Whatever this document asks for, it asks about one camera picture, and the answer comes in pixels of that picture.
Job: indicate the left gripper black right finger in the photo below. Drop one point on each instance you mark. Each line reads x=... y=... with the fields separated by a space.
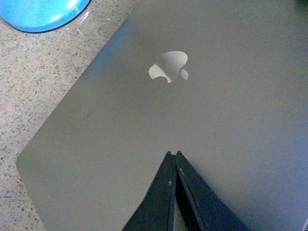
x=200 y=207

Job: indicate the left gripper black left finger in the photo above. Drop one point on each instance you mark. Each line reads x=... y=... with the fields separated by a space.
x=156 y=211

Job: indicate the grey laptop computer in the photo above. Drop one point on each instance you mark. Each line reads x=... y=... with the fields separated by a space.
x=223 y=81

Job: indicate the blue desk lamp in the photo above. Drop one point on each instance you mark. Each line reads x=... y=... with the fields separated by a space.
x=37 y=16

